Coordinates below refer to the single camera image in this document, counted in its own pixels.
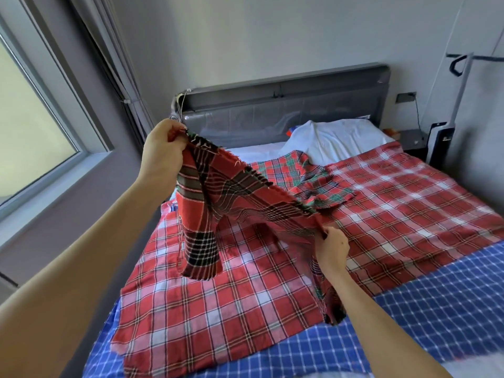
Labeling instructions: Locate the red green plaid cloth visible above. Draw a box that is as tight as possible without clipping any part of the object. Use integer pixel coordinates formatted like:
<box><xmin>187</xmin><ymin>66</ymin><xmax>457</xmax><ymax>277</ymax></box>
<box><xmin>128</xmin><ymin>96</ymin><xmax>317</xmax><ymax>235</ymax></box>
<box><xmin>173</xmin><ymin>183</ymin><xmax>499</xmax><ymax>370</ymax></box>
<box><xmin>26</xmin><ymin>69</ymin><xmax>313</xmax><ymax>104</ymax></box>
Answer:
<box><xmin>173</xmin><ymin>131</ymin><xmax>357</xmax><ymax>326</ymax></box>

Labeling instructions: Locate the red white plaid cloth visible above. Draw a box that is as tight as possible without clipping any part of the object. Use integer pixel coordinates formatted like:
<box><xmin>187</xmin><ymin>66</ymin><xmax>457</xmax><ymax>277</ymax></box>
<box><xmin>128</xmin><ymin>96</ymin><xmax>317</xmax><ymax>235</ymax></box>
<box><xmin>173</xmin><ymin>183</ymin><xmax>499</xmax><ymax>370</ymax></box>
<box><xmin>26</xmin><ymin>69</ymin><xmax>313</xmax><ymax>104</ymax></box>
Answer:
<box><xmin>110</xmin><ymin>140</ymin><xmax>504</xmax><ymax>378</ymax></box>

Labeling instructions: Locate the person's right hand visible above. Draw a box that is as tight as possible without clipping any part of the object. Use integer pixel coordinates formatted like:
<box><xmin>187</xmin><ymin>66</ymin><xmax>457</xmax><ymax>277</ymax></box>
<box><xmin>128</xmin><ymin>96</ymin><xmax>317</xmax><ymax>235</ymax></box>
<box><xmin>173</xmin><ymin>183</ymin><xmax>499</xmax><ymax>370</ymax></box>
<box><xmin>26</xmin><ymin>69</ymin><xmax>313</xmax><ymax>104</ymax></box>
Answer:
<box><xmin>313</xmin><ymin>226</ymin><xmax>351</xmax><ymax>282</ymax></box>

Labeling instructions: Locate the white pillow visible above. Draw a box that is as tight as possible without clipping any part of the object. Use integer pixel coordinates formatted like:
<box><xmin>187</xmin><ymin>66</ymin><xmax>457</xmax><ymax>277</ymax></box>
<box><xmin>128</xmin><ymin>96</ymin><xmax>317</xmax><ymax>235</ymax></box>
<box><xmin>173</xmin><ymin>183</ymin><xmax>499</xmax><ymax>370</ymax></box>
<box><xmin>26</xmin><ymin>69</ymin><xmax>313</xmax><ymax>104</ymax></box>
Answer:
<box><xmin>279</xmin><ymin>118</ymin><xmax>395</xmax><ymax>166</ymax></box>

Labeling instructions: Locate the grey padded headboard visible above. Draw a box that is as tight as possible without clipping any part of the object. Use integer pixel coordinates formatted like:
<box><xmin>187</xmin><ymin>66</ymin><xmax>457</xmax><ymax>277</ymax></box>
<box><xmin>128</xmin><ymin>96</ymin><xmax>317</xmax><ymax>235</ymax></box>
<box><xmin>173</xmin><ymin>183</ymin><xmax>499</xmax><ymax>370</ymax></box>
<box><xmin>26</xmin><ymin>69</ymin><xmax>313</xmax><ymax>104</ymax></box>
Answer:
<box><xmin>172</xmin><ymin>64</ymin><xmax>392</xmax><ymax>150</ymax></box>

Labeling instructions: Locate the white bed sheet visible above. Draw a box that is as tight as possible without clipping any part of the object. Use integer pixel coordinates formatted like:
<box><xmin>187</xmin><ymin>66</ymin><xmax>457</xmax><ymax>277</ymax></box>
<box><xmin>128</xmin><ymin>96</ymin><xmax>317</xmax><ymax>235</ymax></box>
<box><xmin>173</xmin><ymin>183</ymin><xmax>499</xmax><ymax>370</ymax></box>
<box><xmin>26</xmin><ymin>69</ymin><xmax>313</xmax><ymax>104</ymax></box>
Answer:
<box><xmin>228</xmin><ymin>140</ymin><xmax>504</xmax><ymax>378</ymax></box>

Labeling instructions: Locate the dark nightstand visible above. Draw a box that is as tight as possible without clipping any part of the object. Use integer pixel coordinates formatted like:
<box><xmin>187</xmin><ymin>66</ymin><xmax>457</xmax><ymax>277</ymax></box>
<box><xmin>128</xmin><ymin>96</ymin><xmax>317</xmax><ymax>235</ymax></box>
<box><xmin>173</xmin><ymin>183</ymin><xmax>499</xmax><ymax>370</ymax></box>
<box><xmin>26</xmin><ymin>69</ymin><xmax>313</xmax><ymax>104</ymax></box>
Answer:
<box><xmin>386</xmin><ymin>128</ymin><xmax>430</xmax><ymax>162</ymax></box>

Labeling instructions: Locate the person's left hand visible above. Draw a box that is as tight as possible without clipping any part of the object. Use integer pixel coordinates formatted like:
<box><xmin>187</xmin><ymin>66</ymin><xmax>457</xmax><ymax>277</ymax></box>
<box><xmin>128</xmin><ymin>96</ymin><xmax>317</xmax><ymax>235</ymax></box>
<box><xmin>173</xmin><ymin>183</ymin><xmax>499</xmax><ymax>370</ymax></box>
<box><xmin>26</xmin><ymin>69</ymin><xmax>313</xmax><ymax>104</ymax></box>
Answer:
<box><xmin>138</xmin><ymin>118</ymin><xmax>192</xmax><ymax>202</ymax></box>

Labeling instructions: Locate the grey curtain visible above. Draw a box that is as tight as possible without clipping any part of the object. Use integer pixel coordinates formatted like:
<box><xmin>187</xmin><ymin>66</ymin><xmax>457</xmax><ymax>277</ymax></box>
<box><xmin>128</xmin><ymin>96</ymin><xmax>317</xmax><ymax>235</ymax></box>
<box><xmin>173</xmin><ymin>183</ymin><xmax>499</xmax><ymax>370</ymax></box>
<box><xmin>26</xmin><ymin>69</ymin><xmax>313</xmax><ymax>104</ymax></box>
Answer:
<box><xmin>67</xmin><ymin>0</ymin><xmax>159</xmax><ymax>142</ymax></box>

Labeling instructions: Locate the white wardrobe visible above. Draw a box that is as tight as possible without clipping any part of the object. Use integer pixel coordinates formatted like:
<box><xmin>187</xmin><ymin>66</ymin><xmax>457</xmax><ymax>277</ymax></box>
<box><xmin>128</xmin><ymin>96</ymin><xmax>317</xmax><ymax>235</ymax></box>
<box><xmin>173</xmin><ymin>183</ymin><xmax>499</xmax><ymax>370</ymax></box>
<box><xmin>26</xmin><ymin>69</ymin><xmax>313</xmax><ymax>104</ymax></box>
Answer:
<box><xmin>429</xmin><ymin>0</ymin><xmax>504</xmax><ymax>216</ymax></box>

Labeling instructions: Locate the clip-on bed lamp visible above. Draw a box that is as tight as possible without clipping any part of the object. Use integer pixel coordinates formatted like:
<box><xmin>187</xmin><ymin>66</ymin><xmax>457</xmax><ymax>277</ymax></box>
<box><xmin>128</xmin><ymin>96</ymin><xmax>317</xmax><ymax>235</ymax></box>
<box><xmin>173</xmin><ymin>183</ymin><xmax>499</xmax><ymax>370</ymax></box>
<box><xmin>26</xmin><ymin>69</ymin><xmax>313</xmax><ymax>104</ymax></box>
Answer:
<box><xmin>175</xmin><ymin>90</ymin><xmax>192</xmax><ymax>124</ymax></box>

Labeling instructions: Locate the person's right forearm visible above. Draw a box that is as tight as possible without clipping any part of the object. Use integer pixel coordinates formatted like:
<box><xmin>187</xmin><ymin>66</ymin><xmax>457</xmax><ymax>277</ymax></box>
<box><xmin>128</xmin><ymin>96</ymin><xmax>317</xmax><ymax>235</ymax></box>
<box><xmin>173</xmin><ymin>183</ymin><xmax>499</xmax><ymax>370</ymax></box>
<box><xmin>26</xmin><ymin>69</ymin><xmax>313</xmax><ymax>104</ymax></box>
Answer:
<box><xmin>324</xmin><ymin>267</ymin><xmax>454</xmax><ymax>378</ymax></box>

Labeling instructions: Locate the white framed window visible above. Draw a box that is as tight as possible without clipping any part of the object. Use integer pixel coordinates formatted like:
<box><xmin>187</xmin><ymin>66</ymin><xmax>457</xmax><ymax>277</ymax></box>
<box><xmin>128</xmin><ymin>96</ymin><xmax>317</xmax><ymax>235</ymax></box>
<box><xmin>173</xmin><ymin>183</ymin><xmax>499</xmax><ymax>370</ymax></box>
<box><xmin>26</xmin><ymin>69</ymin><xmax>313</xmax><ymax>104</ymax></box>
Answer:
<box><xmin>0</xmin><ymin>12</ymin><xmax>111</xmax><ymax>249</ymax></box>

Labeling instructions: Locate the person's left forearm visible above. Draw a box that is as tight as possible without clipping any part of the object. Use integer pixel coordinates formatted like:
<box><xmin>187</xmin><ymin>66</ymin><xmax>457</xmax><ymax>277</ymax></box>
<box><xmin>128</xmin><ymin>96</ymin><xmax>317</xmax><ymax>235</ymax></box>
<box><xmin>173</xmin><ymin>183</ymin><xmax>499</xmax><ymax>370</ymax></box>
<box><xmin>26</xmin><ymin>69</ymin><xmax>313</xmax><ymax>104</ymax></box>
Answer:
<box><xmin>0</xmin><ymin>178</ymin><xmax>170</xmax><ymax>378</ymax></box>

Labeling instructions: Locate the blue checked cloth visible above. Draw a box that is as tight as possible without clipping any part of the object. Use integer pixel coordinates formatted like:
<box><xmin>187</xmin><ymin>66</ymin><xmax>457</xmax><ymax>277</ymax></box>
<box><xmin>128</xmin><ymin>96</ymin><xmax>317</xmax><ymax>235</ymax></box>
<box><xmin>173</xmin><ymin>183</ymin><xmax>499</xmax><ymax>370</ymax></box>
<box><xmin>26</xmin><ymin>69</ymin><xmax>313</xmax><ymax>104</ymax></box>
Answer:
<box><xmin>82</xmin><ymin>199</ymin><xmax>504</xmax><ymax>378</ymax></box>

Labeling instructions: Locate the thin black cable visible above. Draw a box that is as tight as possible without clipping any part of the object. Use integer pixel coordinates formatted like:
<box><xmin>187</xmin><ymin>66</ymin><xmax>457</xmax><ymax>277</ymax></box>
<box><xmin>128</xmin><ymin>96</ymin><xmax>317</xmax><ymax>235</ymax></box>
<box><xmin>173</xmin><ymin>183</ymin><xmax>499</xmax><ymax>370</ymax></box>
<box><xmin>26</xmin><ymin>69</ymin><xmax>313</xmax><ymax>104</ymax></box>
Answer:
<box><xmin>413</xmin><ymin>97</ymin><xmax>425</xmax><ymax>132</ymax></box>

